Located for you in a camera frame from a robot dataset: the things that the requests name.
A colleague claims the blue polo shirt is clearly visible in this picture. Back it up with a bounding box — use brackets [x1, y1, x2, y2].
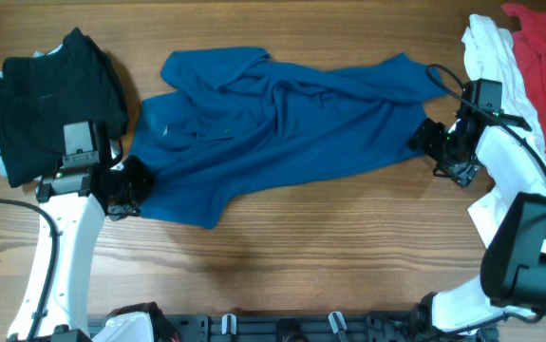
[131, 47, 442, 229]

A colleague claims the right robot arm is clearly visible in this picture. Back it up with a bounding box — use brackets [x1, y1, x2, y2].
[409, 79, 546, 334]

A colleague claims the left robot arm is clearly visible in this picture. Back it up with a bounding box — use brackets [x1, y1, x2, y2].
[8, 121, 154, 341]

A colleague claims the white shirt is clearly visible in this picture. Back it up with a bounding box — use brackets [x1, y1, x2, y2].
[462, 14, 546, 245]

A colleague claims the black folded shirt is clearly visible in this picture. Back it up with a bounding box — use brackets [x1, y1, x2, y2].
[0, 28, 129, 188]

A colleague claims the left black cable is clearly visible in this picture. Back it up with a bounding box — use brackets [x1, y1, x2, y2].
[0, 151, 61, 342]

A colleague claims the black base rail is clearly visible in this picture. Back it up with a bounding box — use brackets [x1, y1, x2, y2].
[87, 305, 499, 342]

